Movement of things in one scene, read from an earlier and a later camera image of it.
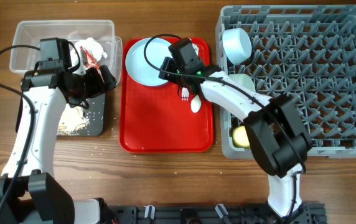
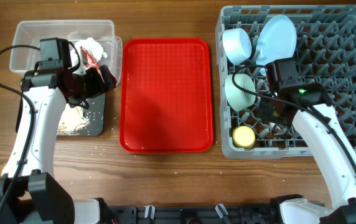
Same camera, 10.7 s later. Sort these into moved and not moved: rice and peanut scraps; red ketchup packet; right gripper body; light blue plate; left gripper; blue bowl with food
Moved: light blue plate; right gripper body
Not moved: red ketchup packet; left gripper; rice and peanut scraps; blue bowl with food
